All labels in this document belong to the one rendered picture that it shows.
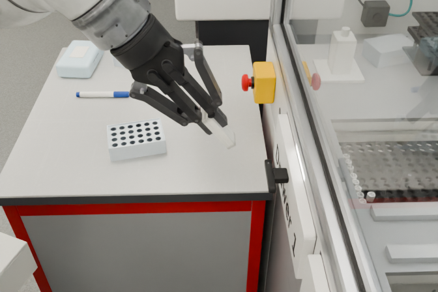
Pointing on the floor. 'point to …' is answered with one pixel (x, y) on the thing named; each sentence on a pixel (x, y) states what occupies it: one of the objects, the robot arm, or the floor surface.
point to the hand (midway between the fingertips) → (219, 128)
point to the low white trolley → (139, 188)
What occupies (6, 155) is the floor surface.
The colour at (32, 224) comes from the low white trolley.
